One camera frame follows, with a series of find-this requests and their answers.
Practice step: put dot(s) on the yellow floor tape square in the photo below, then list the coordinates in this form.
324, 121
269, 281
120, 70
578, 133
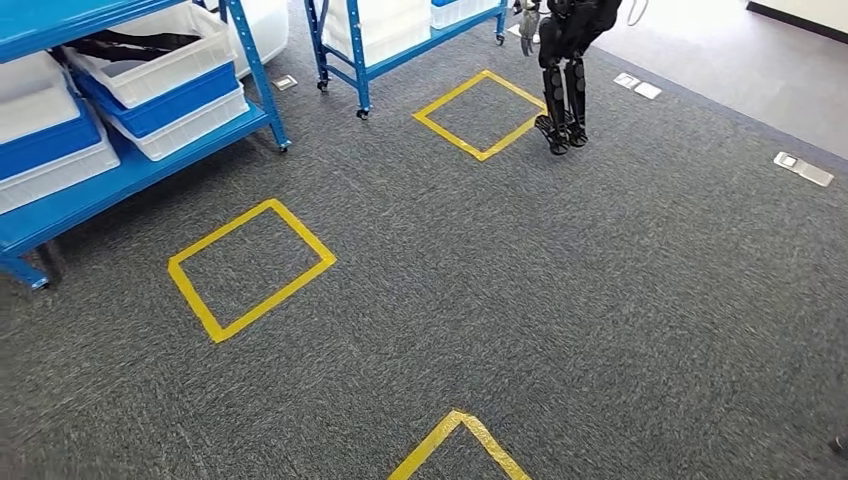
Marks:
218, 235
420, 450
447, 138

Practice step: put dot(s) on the long silver floor socket plate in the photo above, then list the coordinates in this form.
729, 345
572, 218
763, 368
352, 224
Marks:
803, 169

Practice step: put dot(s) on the black trim strips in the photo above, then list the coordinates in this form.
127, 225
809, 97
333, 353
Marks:
119, 50

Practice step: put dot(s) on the blue metal shelf rack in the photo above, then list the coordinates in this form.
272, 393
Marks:
99, 192

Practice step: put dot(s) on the black humanoid robot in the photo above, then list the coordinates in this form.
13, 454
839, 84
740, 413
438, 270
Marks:
576, 26

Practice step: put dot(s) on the blue shelf rack with casters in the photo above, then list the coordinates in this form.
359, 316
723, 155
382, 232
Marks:
358, 60

